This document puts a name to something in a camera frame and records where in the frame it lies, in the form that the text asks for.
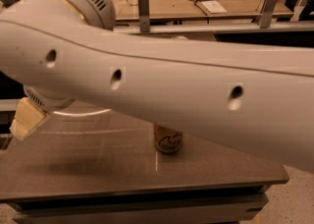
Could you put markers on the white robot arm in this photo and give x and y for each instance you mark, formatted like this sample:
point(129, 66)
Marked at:
point(255, 98)

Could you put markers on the white paper card right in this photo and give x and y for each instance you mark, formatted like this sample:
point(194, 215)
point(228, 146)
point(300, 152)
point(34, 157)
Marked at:
point(214, 7)

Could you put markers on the right metal bracket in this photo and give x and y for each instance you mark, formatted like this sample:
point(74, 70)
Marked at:
point(265, 18)

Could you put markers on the orange soda can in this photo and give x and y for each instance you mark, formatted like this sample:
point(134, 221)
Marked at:
point(166, 140)

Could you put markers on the metal rail behind table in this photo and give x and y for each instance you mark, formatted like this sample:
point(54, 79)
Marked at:
point(235, 28)

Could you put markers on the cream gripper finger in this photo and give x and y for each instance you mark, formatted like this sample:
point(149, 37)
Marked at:
point(27, 118)

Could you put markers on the middle metal bracket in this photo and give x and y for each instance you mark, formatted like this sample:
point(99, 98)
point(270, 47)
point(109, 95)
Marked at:
point(143, 12)

